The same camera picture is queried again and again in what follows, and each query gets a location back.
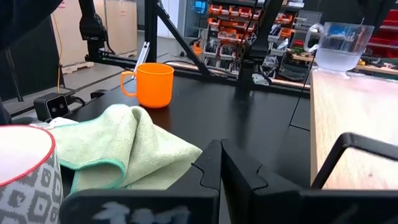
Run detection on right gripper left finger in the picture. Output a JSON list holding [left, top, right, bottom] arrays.
[[58, 139, 222, 224]]

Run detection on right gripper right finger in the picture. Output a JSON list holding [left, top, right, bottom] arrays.
[[221, 138, 398, 224]]

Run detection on orange plastic mug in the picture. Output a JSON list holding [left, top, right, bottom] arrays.
[[120, 62, 175, 109]]

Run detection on grey patterned ceramic mug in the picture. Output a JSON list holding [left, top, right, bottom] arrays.
[[0, 124, 65, 224]]

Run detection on clear plastic container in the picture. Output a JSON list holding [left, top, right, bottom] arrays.
[[303, 21, 376, 79]]

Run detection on green microfibre cloth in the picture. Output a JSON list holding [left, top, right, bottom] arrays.
[[30, 104, 203, 195]]

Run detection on silver aluminium strip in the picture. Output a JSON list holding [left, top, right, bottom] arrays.
[[133, 42, 151, 75]]

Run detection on wooden workbench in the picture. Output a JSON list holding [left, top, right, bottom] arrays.
[[290, 52, 398, 76]]

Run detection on rack of orange parts bins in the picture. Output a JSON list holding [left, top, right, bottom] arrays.
[[203, 2, 296, 77]]

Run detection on beige shipping crates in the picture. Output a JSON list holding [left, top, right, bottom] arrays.
[[51, 0, 138, 75]]

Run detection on red storage bins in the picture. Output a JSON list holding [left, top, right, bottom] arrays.
[[366, 9, 398, 58]]

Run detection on black partition panel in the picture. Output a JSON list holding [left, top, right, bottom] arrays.
[[0, 17, 63, 103]]

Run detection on wooden shelf with black frame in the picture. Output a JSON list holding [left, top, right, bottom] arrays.
[[288, 51, 398, 191]]

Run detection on white corner bracket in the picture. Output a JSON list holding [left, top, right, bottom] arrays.
[[252, 73, 270, 86]]

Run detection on black table-level camera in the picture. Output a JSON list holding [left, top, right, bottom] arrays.
[[33, 92, 71, 123]]

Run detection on black aluminium table frame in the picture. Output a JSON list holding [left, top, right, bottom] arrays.
[[84, 0, 312, 94]]

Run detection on yellow cable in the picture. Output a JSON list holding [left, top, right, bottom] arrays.
[[53, 14, 63, 94]]

